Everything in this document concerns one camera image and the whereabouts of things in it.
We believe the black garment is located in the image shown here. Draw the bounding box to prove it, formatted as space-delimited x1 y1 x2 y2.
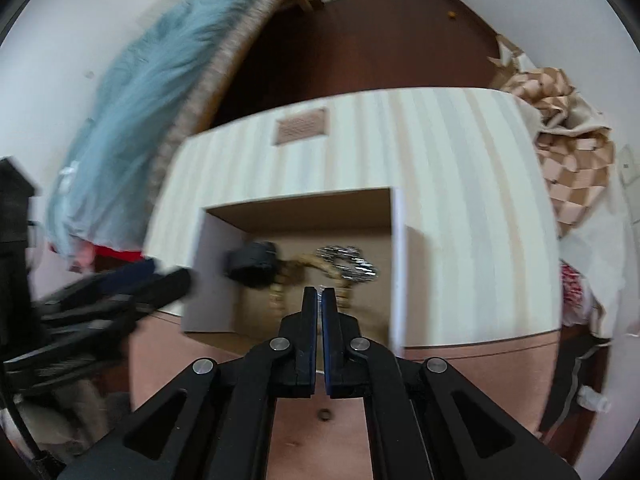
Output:
539 327 612 433

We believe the checkered beige cloth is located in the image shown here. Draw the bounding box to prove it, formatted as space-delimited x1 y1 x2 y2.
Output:
487 34 617 238

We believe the gold chain necklace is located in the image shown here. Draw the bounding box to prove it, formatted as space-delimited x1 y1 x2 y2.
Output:
267 254 352 318

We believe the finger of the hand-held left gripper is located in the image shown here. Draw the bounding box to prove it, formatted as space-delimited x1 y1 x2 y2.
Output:
2 305 142 392
34 267 194 322

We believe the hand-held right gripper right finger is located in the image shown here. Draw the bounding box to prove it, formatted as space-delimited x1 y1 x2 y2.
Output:
321 286 583 480

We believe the black pouch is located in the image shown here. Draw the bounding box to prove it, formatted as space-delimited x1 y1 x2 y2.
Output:
226 241 282 289

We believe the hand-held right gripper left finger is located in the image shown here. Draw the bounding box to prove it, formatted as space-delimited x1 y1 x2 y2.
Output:
59 286 318 480

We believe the striped white jewelry box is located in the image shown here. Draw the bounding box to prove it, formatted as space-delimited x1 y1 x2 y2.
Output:
144 87 562 352

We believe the silver chain bracelet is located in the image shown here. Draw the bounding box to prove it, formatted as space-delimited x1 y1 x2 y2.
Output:
316 245 381 283

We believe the blue fluffy blanket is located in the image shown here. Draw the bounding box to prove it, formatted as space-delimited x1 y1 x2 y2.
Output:
46 0 293 273

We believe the red white patterned cloth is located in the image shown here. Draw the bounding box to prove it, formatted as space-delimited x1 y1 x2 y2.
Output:
559 262 606 328

